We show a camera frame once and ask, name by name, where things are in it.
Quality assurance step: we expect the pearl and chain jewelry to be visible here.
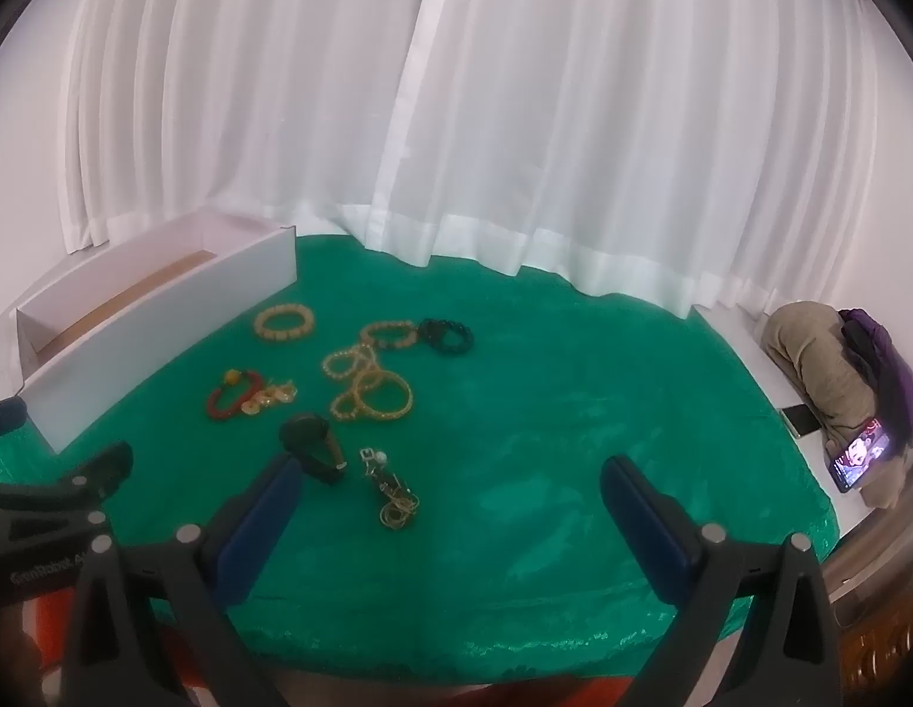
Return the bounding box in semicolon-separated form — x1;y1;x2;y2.
357;447;421;531

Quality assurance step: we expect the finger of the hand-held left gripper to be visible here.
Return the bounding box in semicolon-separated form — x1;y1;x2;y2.
0;442;135;513
0;396;29;444

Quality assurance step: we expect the red bracelet with amber bead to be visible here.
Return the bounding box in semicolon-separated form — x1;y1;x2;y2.
207;370;266;421

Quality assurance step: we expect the white curtain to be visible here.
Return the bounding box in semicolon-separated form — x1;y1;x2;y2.
62;0;443;255
339;0;881;318

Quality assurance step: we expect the black bead bracelet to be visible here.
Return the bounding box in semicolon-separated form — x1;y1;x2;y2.
416;317;474;356

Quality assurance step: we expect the gold bangle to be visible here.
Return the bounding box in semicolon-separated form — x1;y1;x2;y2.
351;366;414;426

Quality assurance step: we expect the tan and dark bead bracelet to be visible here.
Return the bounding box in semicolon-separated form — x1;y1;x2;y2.
359;320;421;355

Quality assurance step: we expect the purple cloth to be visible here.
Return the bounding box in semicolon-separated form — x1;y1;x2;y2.
839;308;913;450

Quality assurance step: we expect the green cloth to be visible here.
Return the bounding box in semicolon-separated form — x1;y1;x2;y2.
0;234;841;682

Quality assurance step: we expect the phone with lit screen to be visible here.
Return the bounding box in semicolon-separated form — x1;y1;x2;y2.
826;416;894;493

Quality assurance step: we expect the carved wooden furniture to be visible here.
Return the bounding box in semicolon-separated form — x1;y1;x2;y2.
832;501;913;707

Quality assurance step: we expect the beige clothing bundle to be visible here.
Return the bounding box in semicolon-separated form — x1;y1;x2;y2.
758;302;913;509

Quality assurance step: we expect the dark phone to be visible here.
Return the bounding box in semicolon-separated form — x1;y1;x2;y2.
780;404;826;439

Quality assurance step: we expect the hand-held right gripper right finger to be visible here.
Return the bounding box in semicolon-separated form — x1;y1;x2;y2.
601;454;845;707

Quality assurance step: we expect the white cardboard box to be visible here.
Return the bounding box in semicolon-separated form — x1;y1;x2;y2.
15;210;299;454

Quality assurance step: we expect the beige chunky bead bracelet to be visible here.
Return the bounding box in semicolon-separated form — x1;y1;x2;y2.
252;303;315;343

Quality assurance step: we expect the yellow bead necklace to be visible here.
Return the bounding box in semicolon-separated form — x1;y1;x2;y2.
322;342;382;421

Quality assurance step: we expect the black wristwatch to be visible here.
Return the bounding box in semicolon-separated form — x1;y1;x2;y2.
278;416;349;487

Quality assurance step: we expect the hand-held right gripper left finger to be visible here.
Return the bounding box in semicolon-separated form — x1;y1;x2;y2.
59;452;305;707

